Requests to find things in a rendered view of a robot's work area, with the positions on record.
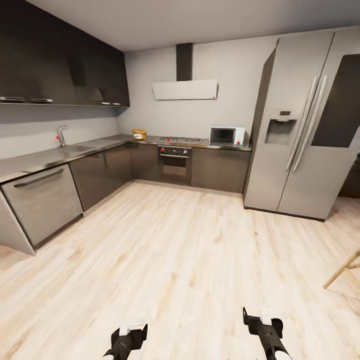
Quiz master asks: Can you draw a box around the microwave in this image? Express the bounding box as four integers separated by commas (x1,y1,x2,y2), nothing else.
209,125,246,146

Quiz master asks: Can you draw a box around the popcorn bag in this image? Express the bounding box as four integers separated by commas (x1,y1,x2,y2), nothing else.
132,129,147,140

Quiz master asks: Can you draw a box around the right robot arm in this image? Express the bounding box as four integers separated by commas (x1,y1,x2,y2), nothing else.
243,307,293,360

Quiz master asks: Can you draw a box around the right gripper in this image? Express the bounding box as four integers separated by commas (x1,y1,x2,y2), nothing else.
243,307,283,342

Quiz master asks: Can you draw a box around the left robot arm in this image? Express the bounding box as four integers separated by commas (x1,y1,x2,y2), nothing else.
100,316,148,360

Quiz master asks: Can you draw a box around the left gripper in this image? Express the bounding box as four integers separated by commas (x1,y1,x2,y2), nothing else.
111,323,148,356

